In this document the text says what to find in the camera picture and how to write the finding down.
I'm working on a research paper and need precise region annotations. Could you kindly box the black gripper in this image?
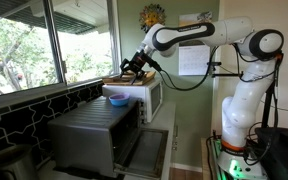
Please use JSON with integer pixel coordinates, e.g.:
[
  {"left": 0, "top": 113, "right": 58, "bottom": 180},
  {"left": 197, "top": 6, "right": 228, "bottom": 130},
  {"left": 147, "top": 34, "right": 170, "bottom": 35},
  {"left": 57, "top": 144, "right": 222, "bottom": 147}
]
[{"left": 119, "top": 51, "right": 152, "bottom": 85}]

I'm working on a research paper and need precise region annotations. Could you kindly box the blue bowl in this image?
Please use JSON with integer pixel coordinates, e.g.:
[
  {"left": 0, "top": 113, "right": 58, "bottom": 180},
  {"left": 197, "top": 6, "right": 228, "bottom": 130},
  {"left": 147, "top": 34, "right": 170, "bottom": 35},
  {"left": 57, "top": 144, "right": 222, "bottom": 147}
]
[{"left": 109, "top": 96, "right": 130, "bottom": 108}]

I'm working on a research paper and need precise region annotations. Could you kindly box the white microwave oven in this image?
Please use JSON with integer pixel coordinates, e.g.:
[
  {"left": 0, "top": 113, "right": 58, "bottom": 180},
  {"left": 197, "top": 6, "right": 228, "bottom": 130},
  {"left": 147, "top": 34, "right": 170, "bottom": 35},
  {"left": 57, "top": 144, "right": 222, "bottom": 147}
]
[{"left": 101, "top": 78, "right": 164, "bottom": 124}]

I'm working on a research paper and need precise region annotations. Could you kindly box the silver toaster oven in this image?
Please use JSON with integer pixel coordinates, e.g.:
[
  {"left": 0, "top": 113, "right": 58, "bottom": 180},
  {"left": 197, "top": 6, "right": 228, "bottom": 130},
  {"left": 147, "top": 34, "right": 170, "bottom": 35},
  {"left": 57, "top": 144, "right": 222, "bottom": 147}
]
[{"left": 47, "top": 95, "right": 143, "bottom": 179}]

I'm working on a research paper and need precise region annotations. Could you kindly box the toaster oven glass door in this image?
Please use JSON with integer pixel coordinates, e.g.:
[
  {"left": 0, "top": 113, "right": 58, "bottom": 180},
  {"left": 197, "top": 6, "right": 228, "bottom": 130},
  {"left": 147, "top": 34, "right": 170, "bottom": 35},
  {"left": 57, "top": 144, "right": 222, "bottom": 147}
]
[{"left": 113, "top": 128, "right": 169, "bottom": 179}]

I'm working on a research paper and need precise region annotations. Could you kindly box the shallow wooden bowl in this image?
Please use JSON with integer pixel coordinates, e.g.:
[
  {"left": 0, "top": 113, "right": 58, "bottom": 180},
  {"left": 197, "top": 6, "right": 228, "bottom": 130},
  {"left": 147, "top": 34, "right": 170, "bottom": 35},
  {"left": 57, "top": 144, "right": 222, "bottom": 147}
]
[{"left": 119, "top": 71, "right": 142, "bottom": 80}]

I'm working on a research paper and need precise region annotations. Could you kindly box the wooden serving tray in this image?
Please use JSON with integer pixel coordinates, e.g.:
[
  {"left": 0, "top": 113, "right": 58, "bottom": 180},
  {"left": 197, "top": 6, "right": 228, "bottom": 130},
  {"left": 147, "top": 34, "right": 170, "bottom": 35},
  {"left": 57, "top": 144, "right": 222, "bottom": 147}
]
[{"left": 101, "top": 70, "right": 157, "bottom": 87}]

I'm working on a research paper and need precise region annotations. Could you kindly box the black equipment case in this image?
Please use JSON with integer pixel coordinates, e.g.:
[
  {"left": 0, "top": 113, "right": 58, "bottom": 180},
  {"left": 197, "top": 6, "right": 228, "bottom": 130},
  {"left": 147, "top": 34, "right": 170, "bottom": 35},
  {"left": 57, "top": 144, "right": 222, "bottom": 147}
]
[{"left": 254, "top": 126, "right": 288, "bottom": 180}]

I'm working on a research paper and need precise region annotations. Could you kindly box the colourful sun wall decoration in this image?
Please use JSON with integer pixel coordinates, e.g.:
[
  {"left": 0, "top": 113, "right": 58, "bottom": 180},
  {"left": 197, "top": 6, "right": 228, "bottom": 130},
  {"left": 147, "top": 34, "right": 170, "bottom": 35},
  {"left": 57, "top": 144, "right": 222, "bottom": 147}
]
[{"left": 139, "top": 3, "right": 167, "bottom": 34}]

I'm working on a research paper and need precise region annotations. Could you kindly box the wall calendar with landscape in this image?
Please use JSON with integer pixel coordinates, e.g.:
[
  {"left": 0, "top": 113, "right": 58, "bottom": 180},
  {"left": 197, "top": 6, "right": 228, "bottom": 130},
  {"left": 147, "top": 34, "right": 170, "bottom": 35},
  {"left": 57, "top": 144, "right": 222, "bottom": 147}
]
[{"left": 178, "top": 11, "right": 214, "bottom": 76}]

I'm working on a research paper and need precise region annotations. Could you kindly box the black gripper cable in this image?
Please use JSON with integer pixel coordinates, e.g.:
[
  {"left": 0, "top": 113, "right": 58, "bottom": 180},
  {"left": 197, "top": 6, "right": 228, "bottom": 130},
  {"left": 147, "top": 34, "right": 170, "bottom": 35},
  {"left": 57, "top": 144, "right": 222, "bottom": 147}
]
[{"left": 147, "top": 45, "right": 219, "bottom": 92}]

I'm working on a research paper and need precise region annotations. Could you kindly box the window frame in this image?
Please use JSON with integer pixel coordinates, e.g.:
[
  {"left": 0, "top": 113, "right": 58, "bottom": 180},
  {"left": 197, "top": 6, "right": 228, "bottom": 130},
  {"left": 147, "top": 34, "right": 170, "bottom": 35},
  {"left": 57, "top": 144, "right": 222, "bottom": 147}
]
[{"left": 0, "top": 0, "right": 122, "bottom": 101}]

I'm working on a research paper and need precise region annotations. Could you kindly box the black camera stand pole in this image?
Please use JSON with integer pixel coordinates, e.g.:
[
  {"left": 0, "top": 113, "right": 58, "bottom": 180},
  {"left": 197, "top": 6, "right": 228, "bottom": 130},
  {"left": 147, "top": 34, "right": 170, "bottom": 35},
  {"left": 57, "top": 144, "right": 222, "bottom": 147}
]
[{"left": 210, "top": 49, "right": 283, "bottom": 129}]

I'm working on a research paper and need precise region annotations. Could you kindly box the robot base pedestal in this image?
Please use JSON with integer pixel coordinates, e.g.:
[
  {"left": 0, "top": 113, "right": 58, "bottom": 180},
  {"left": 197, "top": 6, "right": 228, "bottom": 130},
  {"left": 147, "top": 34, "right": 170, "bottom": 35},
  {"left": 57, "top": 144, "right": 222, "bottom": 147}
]
[{"left": 217, "top": 151, "right": 268, "bottom": 180}]

